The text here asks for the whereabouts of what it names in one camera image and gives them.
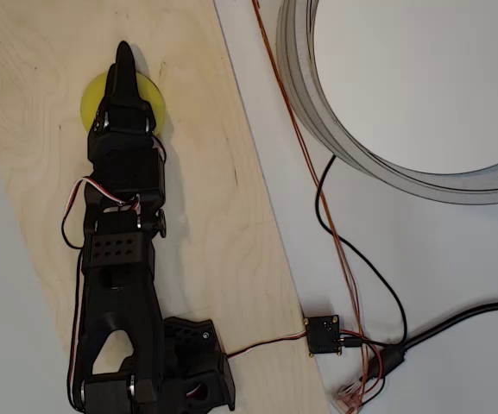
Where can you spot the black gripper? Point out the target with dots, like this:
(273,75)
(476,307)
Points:
(124,116)

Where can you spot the yellow round sponge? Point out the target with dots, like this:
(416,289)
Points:
(91,101)

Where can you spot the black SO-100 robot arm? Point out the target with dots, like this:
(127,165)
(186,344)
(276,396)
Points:
(119,293)

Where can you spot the light plywood board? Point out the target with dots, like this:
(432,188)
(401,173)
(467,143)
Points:
(214,215)

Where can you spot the grey lamp shade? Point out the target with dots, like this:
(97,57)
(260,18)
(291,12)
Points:
(300,86)

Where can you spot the black motor controller board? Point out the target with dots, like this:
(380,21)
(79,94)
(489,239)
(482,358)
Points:
(323,335)

